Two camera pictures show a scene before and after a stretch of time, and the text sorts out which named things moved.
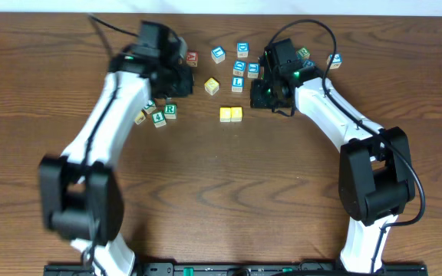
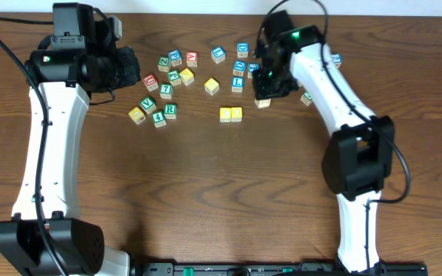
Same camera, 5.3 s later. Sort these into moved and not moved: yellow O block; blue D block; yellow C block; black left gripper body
Moved: black left gripper body
Not moved: yellow C block; yellow O block; blue D block
